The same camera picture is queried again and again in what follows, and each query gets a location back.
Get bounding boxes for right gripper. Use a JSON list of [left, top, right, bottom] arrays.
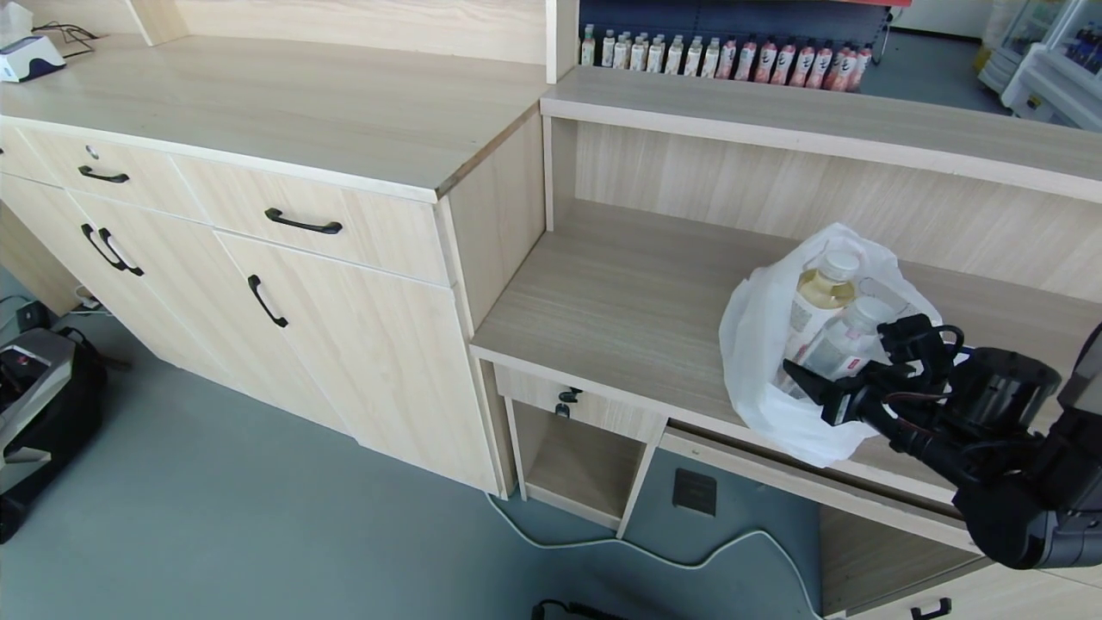
[[779, 359, 978, 487]]

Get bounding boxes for white plastic bag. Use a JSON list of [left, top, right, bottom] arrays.
[[718, 222, 945, 469]]

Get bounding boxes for clear drink bottle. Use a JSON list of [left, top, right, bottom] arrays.
[[796, 296, 898, 386]]

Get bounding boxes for yellow drink bottle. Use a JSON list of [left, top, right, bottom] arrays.
[[779, 248, 863, 363]]

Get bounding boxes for dark floor socket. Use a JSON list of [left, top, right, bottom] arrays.
[[671, 468, 719, 518]]

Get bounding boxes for small wooden drawer with lock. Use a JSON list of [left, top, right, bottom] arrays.
[[492, 363, 669, 445]]

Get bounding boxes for row of bottles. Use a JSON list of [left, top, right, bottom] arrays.
[[580, 23, 874, 93]]

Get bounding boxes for black shop shelf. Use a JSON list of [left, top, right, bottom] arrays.
[[579, 0, 896, 92]]

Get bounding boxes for white display freezer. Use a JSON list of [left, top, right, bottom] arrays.
[[976, 0, 1102, 132]]

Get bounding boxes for wooden cabinet door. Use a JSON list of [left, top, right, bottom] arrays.
[[69, 191, 350, 433], [215, 231, 502, 494], [0, 172, 233, 388]]

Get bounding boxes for wide wooden drawer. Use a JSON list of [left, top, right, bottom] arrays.
[[170, 155, 455, 288]]

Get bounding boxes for wooden counter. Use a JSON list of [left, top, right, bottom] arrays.
[[0, 0, 1102, 620]]

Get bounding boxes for wooden drawer with keyhole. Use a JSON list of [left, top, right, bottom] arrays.
[[17, 127, 209, 223]]

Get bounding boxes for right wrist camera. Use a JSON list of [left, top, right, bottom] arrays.
[[876, 313, 958, 380]]

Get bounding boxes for white floor cable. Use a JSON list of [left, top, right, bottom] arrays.
[[485, 494, 825, 620]]

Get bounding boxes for black cable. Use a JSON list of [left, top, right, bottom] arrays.
[[33, 21, 101, 60], [530, 598, 634, 620]]

